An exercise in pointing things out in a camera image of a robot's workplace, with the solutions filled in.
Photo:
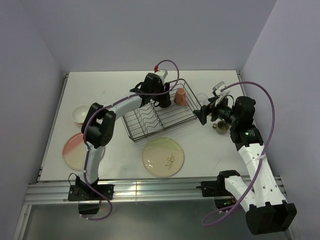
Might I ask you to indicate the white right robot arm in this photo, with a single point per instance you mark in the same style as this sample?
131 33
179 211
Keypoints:
266 208

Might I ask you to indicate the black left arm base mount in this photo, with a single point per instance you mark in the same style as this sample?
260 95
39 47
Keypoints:
90 197

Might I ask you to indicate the dark brown mug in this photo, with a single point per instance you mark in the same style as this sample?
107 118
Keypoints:
162 101

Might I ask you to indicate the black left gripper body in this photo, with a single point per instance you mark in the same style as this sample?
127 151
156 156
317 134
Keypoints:
160 88

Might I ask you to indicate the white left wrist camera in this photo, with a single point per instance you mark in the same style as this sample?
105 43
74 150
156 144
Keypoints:
161 73

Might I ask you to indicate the pink ceramic mug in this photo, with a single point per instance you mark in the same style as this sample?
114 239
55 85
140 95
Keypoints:
180 97

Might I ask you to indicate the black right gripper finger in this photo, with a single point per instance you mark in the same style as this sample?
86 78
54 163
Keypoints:
212 101
201 114

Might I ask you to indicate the grey-green ceramic cup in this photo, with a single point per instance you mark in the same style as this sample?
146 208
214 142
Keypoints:
221 127

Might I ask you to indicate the green and cream plate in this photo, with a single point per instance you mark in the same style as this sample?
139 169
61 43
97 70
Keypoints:
163 157

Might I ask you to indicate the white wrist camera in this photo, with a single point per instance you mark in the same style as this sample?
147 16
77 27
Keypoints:
219 92
161 73

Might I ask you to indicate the aluminium frame rail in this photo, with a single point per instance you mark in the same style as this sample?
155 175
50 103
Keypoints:
124 190

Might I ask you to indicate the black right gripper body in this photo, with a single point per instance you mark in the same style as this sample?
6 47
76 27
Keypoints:
225 112

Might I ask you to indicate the pink and cream plate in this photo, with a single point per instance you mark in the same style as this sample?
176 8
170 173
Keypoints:
74 152

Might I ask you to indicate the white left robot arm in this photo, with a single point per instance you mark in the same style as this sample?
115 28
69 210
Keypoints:
99 124

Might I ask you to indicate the dark wire dish rack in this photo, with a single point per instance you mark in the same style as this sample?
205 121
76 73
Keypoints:
151 120

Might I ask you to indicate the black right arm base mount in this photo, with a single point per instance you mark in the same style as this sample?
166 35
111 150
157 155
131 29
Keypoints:
213 188

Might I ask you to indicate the orange and white bowl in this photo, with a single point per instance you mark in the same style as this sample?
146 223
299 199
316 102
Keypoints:
79 114

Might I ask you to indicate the clear glass cup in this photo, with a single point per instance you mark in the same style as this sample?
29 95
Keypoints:
202 98

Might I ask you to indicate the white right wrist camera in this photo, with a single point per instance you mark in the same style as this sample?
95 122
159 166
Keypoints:
219 92

